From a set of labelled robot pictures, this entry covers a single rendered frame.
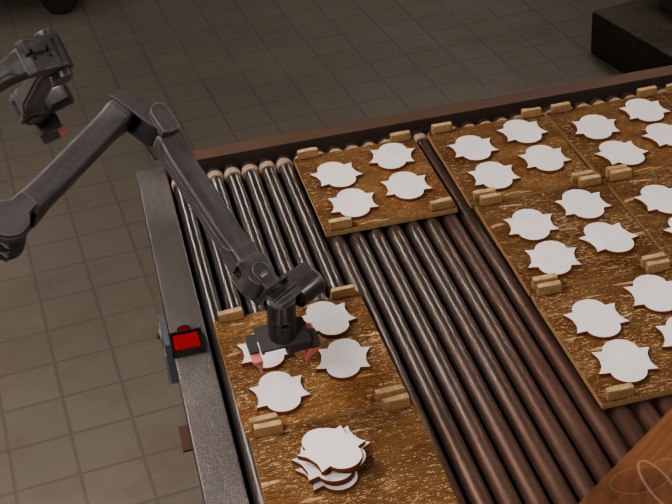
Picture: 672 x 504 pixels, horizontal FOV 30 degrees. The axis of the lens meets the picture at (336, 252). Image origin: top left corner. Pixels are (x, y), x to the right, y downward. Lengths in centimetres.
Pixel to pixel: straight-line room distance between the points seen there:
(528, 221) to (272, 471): 103
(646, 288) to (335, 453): 89
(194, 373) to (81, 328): 185
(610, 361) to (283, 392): 69
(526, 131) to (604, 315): 88
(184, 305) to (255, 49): 365
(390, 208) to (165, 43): 365
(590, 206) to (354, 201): 60
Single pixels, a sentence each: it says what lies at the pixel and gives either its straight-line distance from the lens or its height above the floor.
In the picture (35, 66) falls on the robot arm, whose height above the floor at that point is 159.
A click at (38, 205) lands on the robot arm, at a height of 147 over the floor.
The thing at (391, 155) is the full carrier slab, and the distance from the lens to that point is 348.
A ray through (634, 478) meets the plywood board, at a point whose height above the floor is 104.
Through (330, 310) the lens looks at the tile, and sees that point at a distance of 288.
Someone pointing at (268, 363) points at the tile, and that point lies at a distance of 274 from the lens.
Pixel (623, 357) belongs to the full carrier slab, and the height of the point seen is 95.
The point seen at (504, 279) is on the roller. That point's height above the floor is 91.
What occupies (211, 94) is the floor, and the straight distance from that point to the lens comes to 613.
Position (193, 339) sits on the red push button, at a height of 93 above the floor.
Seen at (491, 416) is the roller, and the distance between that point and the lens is 261.
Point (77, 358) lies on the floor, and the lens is 448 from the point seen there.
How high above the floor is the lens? 263
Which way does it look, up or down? 33 degrees down
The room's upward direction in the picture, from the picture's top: 5 degrees counter-clockwise
